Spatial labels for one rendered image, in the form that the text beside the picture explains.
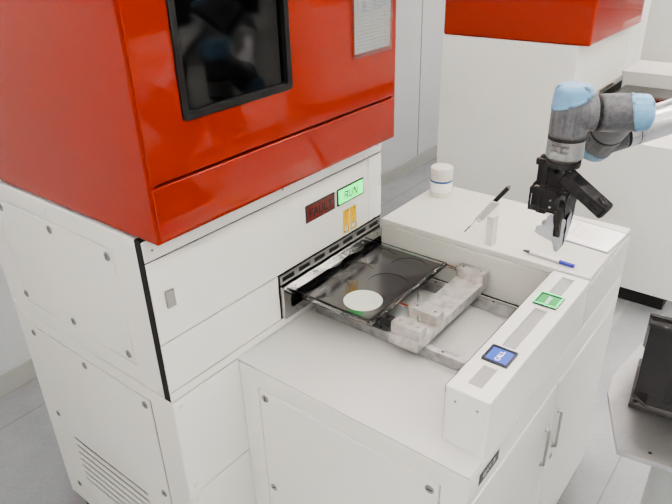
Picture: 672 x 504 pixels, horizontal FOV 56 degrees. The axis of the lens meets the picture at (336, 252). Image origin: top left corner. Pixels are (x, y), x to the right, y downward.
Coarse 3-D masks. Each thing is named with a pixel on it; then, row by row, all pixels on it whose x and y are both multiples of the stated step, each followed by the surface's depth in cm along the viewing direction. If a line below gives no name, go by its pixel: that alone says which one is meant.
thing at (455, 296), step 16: (448, 288) 168; (464, 288) 168; (480, 288) 169; (432, 304) 162; (448, 304) 161; (464, 304) 163; (416, 320) 155; (448, 320) 158; (400, 336) 150; (432, 336) 152; (416, 352) 148
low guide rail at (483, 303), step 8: (432, 280) 178; (424, 288) 179; (432, 288) 177; (440, 288) 176; (480, 296) 170; (472, 304) 171; (480, 304) 169; (488, 304) 167; (496, 304) 166; (504, 304) 166; (496, 312) 167; (504, 312) 165; (512, 312) 164
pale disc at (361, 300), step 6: (348, 294) 163; (354, 294) 163; (360, 294) 163; (366, 294) 163; (372, 294) 163; (378, 294) 163; (348, 300) 161; (354, 300) 161; (360, 300) 160; (366, 300) 160; (372, 300) 160; (378, 300) 160; (348, 306) 158; (354, 306) 158; (360, 306) 158; (366, 306) 158; (372, 306) 158; (378, 306) 158
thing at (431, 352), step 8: (320, 312) 170; (328, 312) 167; (336, 320) 167; (344, 320) 165; (352, 320) 163; (360, 328) 162; (368, 328) 160; (376, 328) 158; (384, 328) 158; (376, 336) 159; (384, 336) 158; (424, 352) 151; (432, 352) 150; (440, 352) 149; (448, 352) 148; (432, 360) 151; (440, 360) 149; (448, 360) 147; (456, 360) 146; (464, 360) 146; (456, 368) 147
